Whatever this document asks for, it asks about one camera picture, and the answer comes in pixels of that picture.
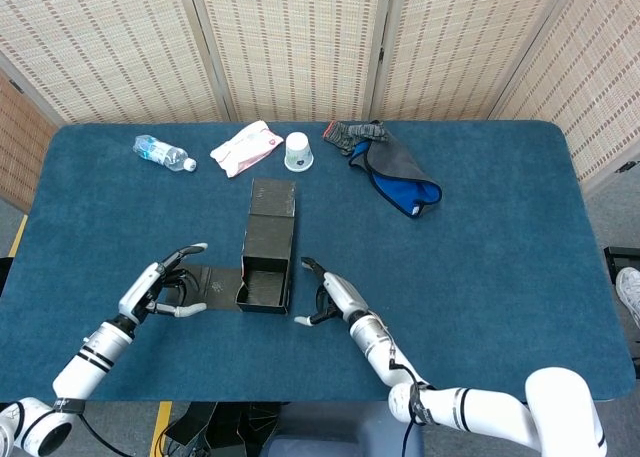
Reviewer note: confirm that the grey striped work glove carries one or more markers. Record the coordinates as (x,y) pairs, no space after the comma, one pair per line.
(350,133)

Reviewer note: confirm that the beige woven folding screen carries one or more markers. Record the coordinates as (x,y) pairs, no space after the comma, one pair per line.
(300,42)

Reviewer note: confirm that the white sneaker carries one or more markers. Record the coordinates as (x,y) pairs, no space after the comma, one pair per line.
(629,292)

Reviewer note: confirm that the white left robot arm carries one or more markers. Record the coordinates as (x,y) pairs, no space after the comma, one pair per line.
(85,367)

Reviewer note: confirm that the black stand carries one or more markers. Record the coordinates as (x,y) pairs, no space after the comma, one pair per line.
(622,259)

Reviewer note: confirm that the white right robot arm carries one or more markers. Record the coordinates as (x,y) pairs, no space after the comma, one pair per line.
(500,412)

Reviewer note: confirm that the white floral paper cup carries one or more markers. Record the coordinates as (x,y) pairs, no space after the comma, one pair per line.
(298,152)

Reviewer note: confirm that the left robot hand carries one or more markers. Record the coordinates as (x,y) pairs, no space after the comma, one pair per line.
(140,292)

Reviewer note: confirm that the black cardboard sheets pile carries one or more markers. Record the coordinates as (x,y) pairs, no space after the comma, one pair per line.
(220,427)

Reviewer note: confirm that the brown woven screen panel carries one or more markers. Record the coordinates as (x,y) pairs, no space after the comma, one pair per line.
(22,142)

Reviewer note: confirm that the blue grey cloth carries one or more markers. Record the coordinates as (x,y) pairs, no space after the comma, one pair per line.
(395,172)

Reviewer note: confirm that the black cardboard box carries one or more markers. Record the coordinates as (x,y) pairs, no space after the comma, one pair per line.
(267,237)

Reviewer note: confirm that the blue felt-covered table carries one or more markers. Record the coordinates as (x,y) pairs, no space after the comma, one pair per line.
(500,252)

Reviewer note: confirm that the blue grey seat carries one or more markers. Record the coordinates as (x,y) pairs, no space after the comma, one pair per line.
(320,437)

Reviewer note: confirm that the clear plastic water bottle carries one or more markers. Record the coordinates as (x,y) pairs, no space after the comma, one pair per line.
(160,151)

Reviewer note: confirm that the white pink tissue pack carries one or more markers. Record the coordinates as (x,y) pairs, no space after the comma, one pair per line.
(245,149)

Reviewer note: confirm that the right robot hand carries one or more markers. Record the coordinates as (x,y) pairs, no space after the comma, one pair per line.
(345,297)

